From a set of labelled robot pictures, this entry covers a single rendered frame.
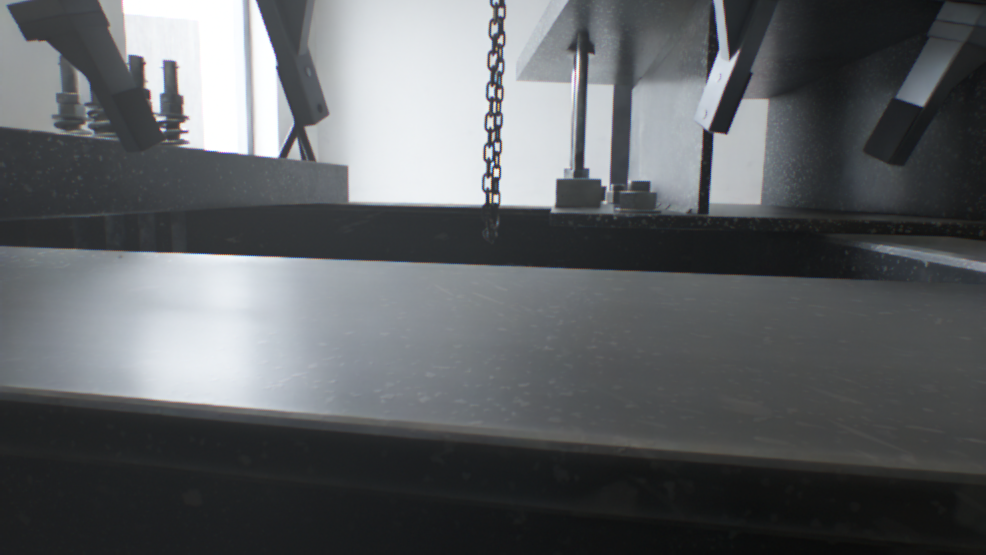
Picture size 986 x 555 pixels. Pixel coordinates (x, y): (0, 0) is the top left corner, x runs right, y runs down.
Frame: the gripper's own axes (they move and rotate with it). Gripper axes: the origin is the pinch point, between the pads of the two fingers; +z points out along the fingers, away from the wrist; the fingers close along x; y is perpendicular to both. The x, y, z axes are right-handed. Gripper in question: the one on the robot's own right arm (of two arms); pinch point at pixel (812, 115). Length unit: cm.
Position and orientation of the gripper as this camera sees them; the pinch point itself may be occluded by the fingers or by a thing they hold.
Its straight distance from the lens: 40.5
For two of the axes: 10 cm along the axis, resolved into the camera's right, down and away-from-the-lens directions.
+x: 9.8, 1.3, 1.2
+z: -1.8, 8.6, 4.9
